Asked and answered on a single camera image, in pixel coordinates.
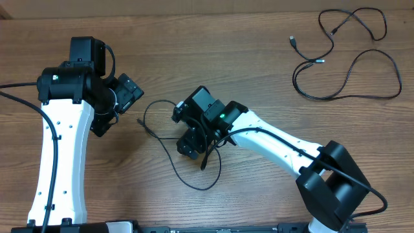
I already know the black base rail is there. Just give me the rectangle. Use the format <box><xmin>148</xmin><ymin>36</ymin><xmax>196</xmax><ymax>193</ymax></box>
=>
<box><xmin>11</xmin><ymin>219</ymin><xmax>369</xmax><ymax>233</ymax></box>

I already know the black cable bundle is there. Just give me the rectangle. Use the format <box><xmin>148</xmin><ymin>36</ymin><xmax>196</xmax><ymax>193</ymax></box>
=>
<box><xmin>136</xmin><ymin>99</ymin><xmax>223</xmax><ymax>192</ymax></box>

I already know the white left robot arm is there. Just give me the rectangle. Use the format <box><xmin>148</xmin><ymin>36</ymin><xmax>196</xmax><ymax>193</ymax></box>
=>
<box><xmin>11</xmin><ymin>36</ymin><xmax>144</xmax><ymax>232</ymax></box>

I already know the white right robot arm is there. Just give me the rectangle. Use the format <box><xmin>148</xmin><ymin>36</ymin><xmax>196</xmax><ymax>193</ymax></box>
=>
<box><xmin>171</xmin><ymin>86</ymin><xmax>369</xmax><ymax>232</ymax></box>

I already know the black cable with usb plug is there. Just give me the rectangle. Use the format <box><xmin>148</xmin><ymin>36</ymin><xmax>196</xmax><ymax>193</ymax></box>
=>
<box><xmin>292</xmin><ymin>49</ymin><xmax>403</xmax><ymax>101</ymax></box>

